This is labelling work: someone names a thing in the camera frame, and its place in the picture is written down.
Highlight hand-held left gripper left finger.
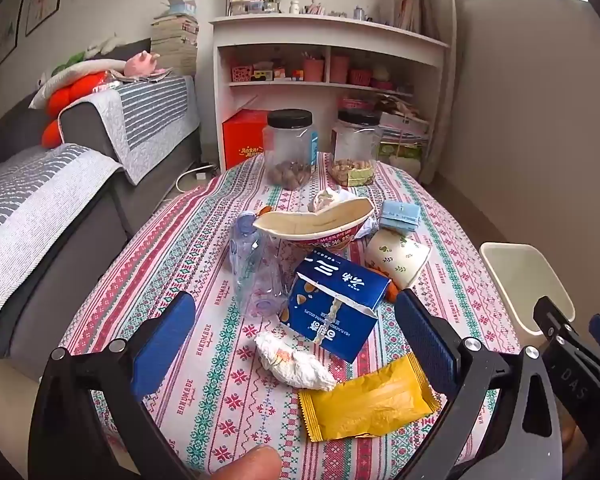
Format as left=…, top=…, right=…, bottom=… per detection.
left=27, top=290, right=201, bottom=480

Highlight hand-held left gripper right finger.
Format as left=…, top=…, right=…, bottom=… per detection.
left=394, top=289, right=566, bottom=480

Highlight white waste bin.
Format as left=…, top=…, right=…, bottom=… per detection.
left=480, top=241, right=576, bottom=348

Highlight yellow snack wrapper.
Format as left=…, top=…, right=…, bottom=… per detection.
left=298, top=352, right=441, bottom=442

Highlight floral paper cup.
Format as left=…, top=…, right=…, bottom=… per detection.
left=365, top=229, right=432, bottom=291

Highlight blue carton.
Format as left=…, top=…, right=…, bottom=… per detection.
left=280, top=247, right=393, bottom=363

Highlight clear plastic bottle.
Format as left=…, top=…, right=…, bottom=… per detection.
left=229, top=210, right=291, bottom=318

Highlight light blue tissue pack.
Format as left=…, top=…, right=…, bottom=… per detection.
left=377, top=200, right=422, bottom=233

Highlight white wrapper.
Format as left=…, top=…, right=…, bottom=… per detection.
left=254, top=331, right=338, bottom=392

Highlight paper noodle bowl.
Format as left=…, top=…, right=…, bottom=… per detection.
left=252, top=197, right=376, bottom=253

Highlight plastic wrapper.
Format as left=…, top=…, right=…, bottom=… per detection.
left=307, top=186, right=381, bottom=238

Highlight person's left hand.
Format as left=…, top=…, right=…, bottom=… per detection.
left=214, top=445, right=284, bottom=480

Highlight patterned tablecloth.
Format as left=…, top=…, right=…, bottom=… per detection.
left=60, top=152, right=531, bottom=480

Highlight striped seat blanket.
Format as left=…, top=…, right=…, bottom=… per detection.
left=0, top=142, right=123, bottom=361

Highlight green tissue pack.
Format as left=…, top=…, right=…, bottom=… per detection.
left=380, top=142, right=423, bottom=161

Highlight peanut jar with black lid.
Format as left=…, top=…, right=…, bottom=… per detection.
left=328, top=110, right=383, bottom=188

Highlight red box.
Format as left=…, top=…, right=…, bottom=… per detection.
left=222, top=108, right=273, bottom=171

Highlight stack of papers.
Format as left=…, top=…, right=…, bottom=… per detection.
left=375, top=92, right=431, bottom=141

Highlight grey sofa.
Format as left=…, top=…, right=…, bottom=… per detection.
left=0, top=37, right=203, bottom=376

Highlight walnut jar with black lid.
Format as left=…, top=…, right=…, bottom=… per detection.
left=262, top=109, right=318, bottom=191

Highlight striped armrest blanket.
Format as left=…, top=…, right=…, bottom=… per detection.
left=57, top=75, right=201, bottom=186

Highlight orange plush toy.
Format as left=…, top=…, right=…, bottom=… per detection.
left=42, top=72, right=106, bottom=148

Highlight pink plush toy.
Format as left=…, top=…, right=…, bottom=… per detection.
left=125, top=51, right=161, bottom=77

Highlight white pillow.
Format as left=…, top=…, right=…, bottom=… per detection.
left=30, top=57, right=131, bottom=108

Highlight stack of books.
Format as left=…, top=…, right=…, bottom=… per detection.
left=150, top=12, right=200, bottom=78

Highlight green and white plush toy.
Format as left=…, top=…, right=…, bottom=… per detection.
left=52, top=35, right=131, bottom=71

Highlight white bookshelf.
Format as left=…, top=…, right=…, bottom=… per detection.
left=209, top=0, right=453, bottom=181

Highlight standing books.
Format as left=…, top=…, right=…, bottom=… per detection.
left=380, top=0, right=423, bottom=33

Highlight white power strip with cable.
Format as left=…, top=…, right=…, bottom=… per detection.
left=177, top=160, right=216, bottom=193

